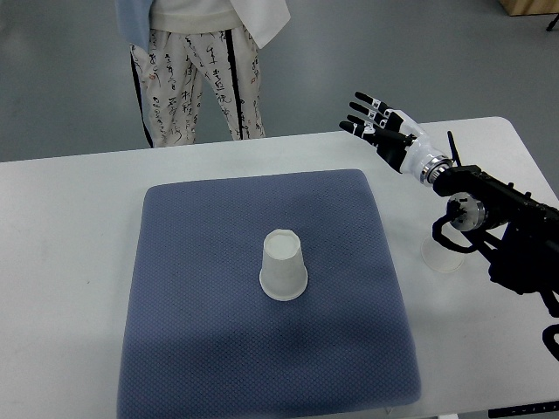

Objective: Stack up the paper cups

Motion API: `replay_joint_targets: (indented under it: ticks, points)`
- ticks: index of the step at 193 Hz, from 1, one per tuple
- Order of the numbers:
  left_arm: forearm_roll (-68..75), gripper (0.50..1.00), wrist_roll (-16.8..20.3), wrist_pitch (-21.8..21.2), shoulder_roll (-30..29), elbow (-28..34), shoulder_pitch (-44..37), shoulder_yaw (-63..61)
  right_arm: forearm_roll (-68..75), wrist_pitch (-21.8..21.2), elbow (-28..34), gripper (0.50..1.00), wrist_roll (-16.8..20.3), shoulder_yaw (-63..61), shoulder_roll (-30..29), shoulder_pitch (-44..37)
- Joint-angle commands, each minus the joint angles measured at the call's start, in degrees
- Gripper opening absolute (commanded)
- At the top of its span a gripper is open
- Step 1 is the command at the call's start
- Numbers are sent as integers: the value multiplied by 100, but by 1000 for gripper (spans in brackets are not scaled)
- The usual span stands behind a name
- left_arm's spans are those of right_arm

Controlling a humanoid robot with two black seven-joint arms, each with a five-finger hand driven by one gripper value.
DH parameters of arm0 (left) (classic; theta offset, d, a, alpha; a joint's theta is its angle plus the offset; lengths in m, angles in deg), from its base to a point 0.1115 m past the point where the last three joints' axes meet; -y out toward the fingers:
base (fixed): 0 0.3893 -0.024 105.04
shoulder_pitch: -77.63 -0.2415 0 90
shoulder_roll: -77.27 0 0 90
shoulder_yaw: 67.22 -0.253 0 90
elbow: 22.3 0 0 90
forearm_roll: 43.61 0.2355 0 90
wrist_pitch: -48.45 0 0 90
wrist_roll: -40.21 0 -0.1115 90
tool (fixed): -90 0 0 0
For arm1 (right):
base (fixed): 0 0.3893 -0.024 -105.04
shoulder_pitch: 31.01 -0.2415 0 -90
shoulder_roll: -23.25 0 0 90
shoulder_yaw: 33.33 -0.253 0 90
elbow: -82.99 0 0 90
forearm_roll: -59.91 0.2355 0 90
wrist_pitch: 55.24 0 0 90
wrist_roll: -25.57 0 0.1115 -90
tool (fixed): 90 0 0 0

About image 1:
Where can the black tripod leg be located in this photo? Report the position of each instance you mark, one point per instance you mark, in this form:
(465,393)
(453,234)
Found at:
(553,23)

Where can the white paper cup on mat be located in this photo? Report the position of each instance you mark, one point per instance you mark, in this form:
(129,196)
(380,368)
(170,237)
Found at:
(283,274)

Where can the person in patterned trousers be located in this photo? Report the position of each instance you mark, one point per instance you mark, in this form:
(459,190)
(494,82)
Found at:
(178,47)

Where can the wooden box corner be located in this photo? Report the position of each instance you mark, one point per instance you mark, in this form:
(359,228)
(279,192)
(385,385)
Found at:
(516,8)

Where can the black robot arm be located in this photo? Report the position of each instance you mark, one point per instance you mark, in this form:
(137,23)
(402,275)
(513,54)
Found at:
(517,235)

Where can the blue quilted mat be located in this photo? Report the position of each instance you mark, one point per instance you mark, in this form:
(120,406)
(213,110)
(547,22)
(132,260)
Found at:
(202,339)

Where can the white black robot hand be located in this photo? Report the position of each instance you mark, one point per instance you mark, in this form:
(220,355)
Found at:
(397,138)

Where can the white paper cup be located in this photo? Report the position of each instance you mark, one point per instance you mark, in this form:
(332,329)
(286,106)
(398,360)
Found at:
(438,258)
(283,274)

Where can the black table control panel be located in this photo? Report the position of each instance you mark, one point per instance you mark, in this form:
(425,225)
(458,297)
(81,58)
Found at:
(530,409)

